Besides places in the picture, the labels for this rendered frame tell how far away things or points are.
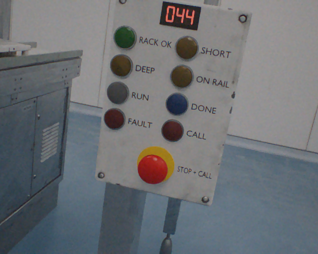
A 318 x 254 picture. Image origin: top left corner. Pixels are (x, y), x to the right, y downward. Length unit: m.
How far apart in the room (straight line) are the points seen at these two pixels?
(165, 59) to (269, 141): 3.73
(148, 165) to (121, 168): 0.06
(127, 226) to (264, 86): 3.52
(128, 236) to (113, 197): 0.07
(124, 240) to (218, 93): 0.30
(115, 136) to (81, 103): 3.99
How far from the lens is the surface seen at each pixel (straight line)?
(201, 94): 0.48
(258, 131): 4.15
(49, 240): 2.07
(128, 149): 0.52
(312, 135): 4.21
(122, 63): 0.49
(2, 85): 1.47
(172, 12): 0.48
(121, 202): 0.62
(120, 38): 0.49
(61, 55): 1.85
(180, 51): 0.47
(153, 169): 0.48
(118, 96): 0.49
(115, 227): 0.64
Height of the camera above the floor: 1.15
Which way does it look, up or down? 16 degrees down
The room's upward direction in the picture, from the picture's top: 9 degrees clockwise
